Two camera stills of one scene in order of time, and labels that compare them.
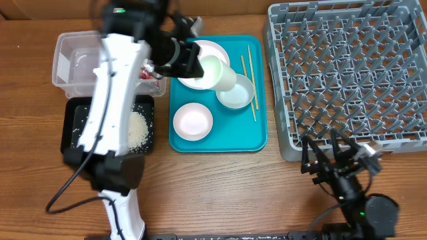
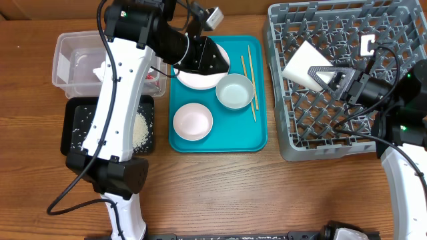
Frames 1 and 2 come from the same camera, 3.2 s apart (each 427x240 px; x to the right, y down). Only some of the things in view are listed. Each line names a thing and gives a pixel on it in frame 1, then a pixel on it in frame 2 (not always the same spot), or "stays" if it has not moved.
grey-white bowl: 240,97 stays
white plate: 207,48 stays
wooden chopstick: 253,79 stays
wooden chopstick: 251,102 stays
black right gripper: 332,169 → 337,87
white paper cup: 217,75 → 297,71
